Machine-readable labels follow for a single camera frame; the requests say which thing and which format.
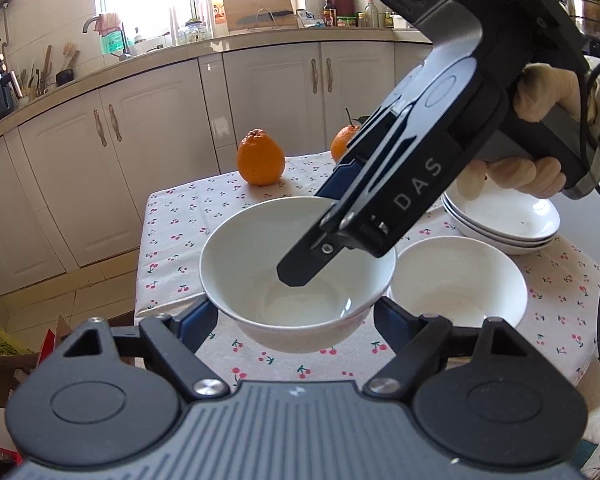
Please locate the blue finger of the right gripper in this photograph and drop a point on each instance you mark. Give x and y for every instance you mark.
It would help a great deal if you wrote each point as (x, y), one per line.
(325, 238)
(339, 180)

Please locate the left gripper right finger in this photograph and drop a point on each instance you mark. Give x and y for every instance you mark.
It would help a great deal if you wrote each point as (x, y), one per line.
(418, 343)

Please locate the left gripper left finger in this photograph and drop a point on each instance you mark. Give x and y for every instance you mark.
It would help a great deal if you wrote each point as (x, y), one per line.
(171, 344)

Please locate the white floral bowl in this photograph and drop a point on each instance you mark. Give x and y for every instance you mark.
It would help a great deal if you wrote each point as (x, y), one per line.
(237, 269)
(462, 279)

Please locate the white plate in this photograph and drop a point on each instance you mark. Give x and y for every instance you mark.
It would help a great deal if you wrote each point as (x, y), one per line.
(515, 223)

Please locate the kitchen faucet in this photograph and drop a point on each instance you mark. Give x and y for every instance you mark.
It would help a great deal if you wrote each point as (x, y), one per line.
(110, 30)

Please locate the right gloved hand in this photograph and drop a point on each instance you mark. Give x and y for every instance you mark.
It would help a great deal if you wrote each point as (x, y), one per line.
(541, 88)

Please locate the orange with leaf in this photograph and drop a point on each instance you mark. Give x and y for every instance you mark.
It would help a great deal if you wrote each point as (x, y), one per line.
(346, 134)

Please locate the bumpy orange fruit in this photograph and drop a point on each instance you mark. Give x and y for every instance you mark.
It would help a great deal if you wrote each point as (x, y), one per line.
(260, 160)

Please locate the steel pot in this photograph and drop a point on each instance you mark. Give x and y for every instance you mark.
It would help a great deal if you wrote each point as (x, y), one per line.
(586, 16)

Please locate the cherry print tablecloth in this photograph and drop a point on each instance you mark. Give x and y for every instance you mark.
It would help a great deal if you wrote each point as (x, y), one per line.
(563, 285)

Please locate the cardboard box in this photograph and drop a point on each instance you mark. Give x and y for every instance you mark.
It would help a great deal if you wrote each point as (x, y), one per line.
(17, 361)

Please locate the wooden cutting board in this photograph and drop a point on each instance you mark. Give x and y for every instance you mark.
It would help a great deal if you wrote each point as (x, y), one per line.
(259, 14)

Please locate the black utensil holder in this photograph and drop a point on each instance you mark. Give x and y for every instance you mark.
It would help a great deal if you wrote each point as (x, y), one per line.
(65, 76)

